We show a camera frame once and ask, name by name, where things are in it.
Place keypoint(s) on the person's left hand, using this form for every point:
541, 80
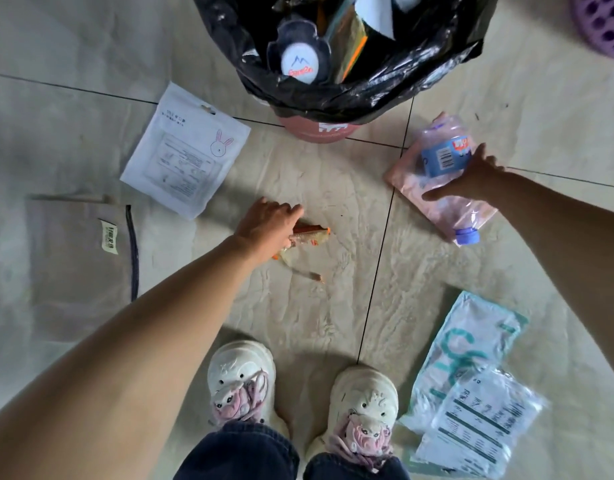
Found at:
264, 229

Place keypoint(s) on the person's right hand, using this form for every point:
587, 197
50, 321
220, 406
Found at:
474, 179

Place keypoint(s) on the person's left fingers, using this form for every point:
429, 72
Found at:
286, 213

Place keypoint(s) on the person's right thumb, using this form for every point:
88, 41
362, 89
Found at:
444, 193

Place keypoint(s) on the orange snack wrapper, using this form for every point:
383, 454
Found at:
312, 235

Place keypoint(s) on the clear bottle with blue label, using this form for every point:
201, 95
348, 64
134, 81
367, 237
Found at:
441, 149

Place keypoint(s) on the person's left forearm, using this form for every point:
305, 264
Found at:
137, 354

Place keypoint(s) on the person's right forearm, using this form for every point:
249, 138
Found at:
571, 239

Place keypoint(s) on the pink plastic packet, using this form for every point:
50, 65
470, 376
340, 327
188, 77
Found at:
406, 180

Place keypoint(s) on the torn wrapper strip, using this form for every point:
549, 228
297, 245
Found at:
304, 272

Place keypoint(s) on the pink trash bin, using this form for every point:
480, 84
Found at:
317, 129

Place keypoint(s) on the white pouch with rabbit print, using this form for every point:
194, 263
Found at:
184, 149

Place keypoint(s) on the teal printed plastic bag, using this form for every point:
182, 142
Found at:
461, 339

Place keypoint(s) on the dark bottle with white base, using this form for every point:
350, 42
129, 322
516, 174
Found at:
299, 57

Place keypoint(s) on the black trash bag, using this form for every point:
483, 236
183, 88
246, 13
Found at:
237, 49

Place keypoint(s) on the person's left white shoe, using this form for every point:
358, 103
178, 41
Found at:
242, 379

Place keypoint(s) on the person's white shoe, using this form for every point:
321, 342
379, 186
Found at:
242, 379
362, 409

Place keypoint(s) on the gold and orange foil wrapper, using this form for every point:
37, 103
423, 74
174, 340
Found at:
349, 42

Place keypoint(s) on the small pale yellow label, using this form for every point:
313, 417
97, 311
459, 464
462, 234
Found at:
109, 237

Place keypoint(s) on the white paper scrap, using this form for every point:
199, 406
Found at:
377, 12

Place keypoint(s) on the person's right white shoe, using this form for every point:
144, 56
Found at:
362, 409

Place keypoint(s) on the clear zipper plastic bag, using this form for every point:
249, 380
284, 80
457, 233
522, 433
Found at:
77, 279

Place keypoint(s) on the purple perforated plastic basket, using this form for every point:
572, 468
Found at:
604, 22

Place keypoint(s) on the clear bag with printed label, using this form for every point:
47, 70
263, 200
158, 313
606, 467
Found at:
481, 424

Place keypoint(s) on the person's left jeans leg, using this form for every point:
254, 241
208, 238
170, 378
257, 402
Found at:
242, 454

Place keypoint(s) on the person's jeans leg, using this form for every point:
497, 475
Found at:
242, 454
354, 469

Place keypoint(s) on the person's right jeans leg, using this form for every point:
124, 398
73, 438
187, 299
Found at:
354, 469

